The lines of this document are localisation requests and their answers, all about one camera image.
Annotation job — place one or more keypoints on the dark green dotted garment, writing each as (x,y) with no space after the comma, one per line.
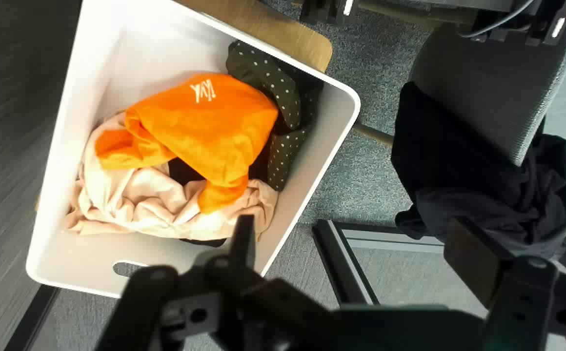
(269,78)

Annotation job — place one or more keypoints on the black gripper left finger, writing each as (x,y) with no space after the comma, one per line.
(166,305)

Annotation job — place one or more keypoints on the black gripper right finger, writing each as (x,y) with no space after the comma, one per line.
(523,293)

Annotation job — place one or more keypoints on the white plastic storage bin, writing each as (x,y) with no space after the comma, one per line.
(133,39)

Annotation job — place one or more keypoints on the orange shirt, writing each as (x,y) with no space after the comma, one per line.
(211,129)

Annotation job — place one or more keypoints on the aluminium frame rail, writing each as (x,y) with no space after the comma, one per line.
(334,260)

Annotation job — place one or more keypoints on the peach shirt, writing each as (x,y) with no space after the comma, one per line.
(146,201)

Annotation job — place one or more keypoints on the black jacket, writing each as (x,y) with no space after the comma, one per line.
(451,162)

